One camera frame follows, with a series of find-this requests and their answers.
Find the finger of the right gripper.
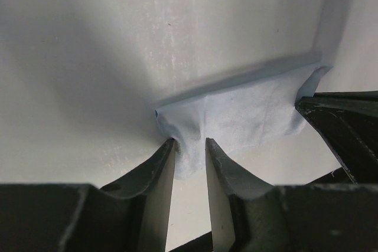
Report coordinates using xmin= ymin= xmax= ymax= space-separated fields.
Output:
xmin=295 ymin=91 xmax=377 ymax=184

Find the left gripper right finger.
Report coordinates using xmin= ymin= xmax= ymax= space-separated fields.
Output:
xmin=206 ymin=138 xmax=272 ymax=251

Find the light blue cleaning cloth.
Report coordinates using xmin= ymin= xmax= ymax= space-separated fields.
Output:
xmin=153 ymin=0 xmax=355 ymax=181

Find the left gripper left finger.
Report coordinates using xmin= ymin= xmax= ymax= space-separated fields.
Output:
xmin=101 ymin=138 xmax=176 ymax=251

